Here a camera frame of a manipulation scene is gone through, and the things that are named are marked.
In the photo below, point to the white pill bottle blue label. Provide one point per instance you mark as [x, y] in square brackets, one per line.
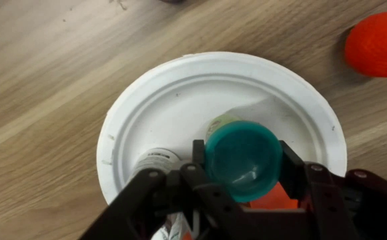
[158, 160]

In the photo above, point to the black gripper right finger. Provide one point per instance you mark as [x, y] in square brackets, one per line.
[349, 208]

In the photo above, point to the red toy tomato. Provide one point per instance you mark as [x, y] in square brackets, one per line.
[378, 44]

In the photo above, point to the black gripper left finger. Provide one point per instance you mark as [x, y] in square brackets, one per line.
[158, 204]

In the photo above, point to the teal-lid dough tub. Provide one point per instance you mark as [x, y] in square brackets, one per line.
[242, 160]

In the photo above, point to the white paper plate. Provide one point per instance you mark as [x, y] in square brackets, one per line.
[181, 98]

